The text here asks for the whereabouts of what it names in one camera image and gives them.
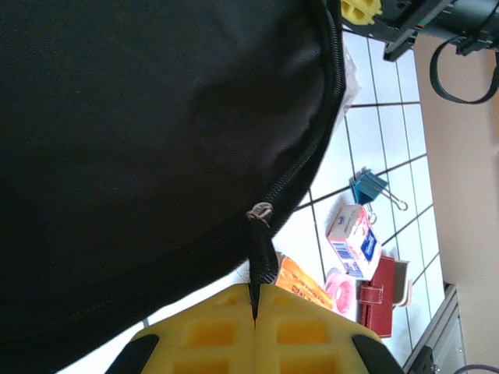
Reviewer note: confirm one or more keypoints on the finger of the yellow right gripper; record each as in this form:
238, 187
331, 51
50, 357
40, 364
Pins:
360, 9

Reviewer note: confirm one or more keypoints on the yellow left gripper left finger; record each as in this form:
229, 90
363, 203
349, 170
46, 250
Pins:
210, 343

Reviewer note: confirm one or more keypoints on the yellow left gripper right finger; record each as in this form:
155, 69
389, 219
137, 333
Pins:
304, 343

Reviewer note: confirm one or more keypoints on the orange paperback book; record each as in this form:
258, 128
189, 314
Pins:
304, 288

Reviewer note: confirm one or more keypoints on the pink tape roll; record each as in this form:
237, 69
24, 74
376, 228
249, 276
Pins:
341, 296

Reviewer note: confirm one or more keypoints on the red box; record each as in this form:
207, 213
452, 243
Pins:
380, 296

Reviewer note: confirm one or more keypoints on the white pink blue small box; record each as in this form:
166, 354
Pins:
356, 241

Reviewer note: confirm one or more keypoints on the blue binder clip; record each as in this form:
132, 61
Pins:
366, 189

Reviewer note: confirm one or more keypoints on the black fabric backpack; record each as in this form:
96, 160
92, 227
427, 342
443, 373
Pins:
136, 156

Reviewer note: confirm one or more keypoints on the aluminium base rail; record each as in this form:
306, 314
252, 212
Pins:
440, 335

